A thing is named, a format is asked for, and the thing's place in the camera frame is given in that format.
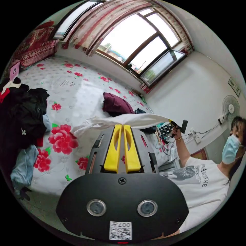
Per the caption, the dark blue garment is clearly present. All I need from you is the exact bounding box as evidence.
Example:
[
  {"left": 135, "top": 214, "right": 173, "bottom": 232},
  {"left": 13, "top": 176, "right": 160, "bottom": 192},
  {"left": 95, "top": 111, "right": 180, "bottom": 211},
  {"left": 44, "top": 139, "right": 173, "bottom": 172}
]
[{"left": 134, "top": 108, "right": 152, "bottom": 115}]

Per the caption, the person's right forearm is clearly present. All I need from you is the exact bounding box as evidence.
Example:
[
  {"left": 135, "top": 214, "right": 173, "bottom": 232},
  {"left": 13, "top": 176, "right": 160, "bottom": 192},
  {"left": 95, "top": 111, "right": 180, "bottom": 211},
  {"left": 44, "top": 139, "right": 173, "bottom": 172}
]
[{"left": 176, "top": 137, "right": 193, "bottom": 168}]

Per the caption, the red patterned folded blanket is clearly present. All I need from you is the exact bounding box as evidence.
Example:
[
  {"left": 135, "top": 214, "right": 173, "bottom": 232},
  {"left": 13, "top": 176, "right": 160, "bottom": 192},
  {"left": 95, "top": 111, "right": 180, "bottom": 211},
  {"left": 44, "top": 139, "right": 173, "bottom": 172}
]
[{"left": 8, "top": 20, "right": 59, "bottom": 68}]

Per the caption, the person's body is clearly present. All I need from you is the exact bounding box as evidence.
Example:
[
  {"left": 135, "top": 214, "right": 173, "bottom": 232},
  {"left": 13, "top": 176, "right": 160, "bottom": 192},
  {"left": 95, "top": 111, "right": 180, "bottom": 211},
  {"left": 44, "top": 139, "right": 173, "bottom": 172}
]
[{"left": 159, "top": 116, "right": 246, "bottom": 234}]

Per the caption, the person's right hand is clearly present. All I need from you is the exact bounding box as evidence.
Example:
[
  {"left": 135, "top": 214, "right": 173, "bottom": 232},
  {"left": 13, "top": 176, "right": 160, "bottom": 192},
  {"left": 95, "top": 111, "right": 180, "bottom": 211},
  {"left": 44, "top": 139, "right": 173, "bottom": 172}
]
[{"left": 171, "top": 127, "right": 182, "bottom": 141}]

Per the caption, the white short sleeve shirt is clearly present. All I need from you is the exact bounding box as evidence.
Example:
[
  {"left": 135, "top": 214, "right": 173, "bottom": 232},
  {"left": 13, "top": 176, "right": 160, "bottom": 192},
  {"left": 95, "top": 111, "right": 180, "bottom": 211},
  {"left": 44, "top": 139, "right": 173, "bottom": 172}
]
[{"left": 73, "top": 113, "right": 170, "bottom": 139}]

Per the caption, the window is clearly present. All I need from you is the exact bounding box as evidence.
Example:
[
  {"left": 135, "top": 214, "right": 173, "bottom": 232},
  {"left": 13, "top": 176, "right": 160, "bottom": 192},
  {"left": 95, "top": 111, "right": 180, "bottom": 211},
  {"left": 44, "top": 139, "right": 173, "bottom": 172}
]
[{"left": 53, "top": 0, "right": 188, "bottom": 88}]

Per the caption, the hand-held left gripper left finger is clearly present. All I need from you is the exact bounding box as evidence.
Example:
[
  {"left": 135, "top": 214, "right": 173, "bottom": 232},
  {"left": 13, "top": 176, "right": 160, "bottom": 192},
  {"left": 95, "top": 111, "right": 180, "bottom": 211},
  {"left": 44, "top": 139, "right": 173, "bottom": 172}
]
[{"left": 103, "top": 124, "right": 123, "bottom": 173}]

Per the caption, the red floral curtain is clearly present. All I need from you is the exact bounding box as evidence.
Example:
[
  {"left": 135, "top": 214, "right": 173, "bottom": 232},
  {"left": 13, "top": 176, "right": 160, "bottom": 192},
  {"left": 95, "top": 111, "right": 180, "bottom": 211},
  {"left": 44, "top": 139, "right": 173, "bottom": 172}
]
[{"left": 61, "top": 0, "right": 195, "bottom": 56}]

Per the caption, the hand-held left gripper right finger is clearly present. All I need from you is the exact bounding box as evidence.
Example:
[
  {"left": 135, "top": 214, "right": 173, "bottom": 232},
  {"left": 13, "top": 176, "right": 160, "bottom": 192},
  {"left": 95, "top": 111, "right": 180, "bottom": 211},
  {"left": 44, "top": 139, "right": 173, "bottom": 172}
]
[{"left": 123, "top": 124, "right": 145, "bottom": 173}]

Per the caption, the bed with floral sheet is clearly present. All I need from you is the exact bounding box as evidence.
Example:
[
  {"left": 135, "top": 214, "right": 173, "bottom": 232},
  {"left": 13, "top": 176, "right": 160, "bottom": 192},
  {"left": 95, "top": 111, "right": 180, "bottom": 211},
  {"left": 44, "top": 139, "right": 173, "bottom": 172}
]
[{"left": 4, "top": 56, "right": 174, "bottom": 197}]

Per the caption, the pink box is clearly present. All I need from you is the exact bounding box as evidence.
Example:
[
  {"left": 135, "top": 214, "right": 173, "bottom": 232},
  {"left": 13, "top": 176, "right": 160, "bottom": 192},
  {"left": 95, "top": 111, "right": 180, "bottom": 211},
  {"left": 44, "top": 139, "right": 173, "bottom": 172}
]
[{"left": 9, "top": 62, "right": 20, "bottom": 80}]

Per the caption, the pile of clothes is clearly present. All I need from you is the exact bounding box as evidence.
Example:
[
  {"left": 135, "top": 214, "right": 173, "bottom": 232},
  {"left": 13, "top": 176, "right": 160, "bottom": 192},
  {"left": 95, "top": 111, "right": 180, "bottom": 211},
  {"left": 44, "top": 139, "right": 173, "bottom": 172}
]
[{"left": 0, "top": 76, "right": 53, "bottom": 201}]

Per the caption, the white wall fan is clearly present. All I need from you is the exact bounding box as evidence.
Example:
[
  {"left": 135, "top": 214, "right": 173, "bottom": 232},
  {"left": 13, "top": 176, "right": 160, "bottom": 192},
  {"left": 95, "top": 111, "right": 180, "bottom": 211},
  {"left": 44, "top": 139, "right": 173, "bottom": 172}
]
[{"left": 221, "top": 95, "right": 241, "bottom": 118}]

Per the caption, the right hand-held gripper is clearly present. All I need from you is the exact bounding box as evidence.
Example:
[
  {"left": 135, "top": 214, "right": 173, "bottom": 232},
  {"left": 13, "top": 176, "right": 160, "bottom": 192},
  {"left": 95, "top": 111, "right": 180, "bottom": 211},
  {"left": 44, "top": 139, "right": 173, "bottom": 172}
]
[{"left": 168, "top": 119, "right": 184, "bottom": 138}]

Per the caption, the maroon garment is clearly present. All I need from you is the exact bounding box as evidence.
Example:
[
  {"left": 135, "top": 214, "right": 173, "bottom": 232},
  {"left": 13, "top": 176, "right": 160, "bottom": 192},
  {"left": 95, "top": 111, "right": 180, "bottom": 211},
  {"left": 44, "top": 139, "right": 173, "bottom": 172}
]
[{"left": 102, "top": 92, "right": 134, "bottom": 117}]

